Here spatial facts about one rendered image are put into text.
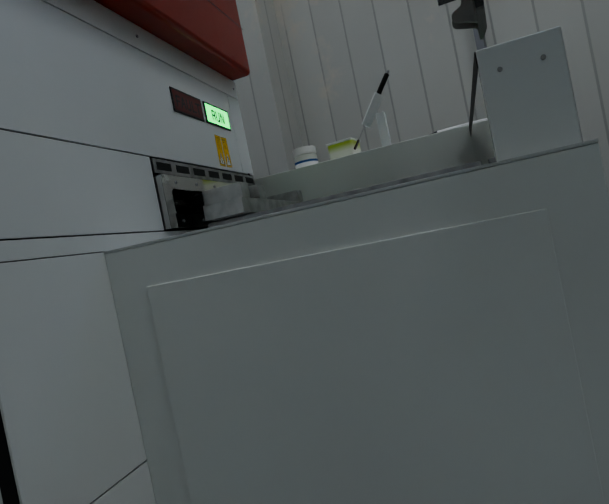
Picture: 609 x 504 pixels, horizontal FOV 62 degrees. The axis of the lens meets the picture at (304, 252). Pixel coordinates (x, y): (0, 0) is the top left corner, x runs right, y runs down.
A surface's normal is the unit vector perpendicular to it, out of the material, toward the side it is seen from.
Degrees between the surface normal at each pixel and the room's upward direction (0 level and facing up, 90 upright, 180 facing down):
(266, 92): 90
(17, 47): 90
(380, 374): 90
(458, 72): 90
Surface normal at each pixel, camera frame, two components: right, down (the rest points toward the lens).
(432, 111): -0.54, 0.12
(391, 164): -0.30, 0.07
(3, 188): 0.93, -0.18
